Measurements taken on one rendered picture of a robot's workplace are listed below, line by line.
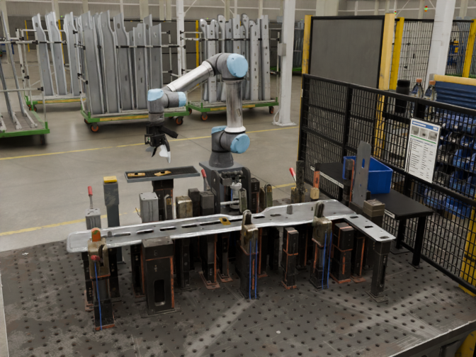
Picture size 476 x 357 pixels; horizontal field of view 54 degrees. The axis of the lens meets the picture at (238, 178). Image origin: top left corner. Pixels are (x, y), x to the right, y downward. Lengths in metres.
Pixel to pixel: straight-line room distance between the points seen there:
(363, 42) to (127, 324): 3.42
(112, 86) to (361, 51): 5.44
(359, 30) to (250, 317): 3.24
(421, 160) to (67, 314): 1.83
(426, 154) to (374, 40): 2.19
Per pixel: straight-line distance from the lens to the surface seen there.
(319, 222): 2.17
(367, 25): 4.61
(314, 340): 1.98
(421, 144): 2.53
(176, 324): 2.05
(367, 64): 4.58
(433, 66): 6.67
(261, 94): 10.63
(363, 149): 2.44
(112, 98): 8.98
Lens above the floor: 1.89
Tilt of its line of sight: 18 degrees down
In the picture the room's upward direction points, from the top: 1 degrees clockwise
